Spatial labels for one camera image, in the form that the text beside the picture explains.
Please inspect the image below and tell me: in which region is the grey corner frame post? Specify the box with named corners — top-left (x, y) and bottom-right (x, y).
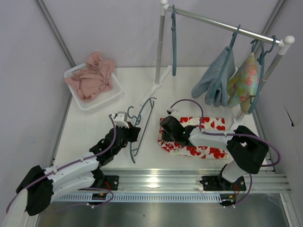
top-left (34, 0), bottom-right (76, 67)

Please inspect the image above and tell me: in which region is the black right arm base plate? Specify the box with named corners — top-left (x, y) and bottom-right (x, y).
top-left (200, 175), bottom-right (246, 192)

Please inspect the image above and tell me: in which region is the white slotted cable duct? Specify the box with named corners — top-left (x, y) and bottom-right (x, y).
top-left (57, 192), bottom-right (222, 203)

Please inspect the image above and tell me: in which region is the teal hanger with floral garment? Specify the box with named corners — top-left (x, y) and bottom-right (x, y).
top-left (247, 39), bottom-right (265, 114)

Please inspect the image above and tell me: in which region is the red poppy print skirt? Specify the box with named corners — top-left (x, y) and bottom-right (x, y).
top-left (158, 117), bottom-right (229, 159)

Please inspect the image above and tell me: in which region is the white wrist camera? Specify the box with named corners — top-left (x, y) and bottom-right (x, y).
top-left (166, 108), bottom-right (178, 115)
top-left (109, 112), bottom-right (129, 129)

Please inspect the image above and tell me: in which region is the pink crumpled garment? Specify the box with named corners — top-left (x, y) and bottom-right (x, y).
top-left (64, 52), bottom-right (115, 102)

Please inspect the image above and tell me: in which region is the silver clothes rack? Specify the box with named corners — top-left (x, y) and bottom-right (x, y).
top-left (139, 0), bottom-right (295, 126)

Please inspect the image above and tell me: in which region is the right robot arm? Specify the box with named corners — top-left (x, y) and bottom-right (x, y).
top-left (160, 116), bottom-right (269, 191)

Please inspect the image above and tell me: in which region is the pastel floral garment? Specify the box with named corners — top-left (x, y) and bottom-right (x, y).
top-left (227, 52), bottom-right (258, 114)

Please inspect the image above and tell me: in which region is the teal hanger with blue garment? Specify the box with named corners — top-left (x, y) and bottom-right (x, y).
top-left (211, 24), bottom-right (241, 98)

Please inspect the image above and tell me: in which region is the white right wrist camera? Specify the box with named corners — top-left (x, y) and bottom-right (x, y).
top-left (166, 108), bottom-right (178, 115)

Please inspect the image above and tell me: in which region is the light blue fleece garment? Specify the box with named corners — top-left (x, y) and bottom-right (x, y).
top-left (191, 47), bottom-right (236, 107)

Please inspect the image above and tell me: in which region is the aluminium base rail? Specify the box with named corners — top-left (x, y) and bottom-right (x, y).
top-left (101, 167), bottom-right (291, 193)

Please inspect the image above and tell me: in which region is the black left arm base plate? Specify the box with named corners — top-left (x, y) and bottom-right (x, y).
top-left (92, 175), bottom-right (119, 191)

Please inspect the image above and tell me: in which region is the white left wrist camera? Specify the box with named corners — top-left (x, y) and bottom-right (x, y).
top-left (109, 112), bottom-right (129, 129)

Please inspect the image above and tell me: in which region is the white plastic laundry basket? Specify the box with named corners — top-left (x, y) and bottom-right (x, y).
top-left (68, 72), bottom-right (124, 113)

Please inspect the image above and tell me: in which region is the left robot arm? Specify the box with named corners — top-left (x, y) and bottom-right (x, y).
top-left (16, 126), bottom-right (141, 216)

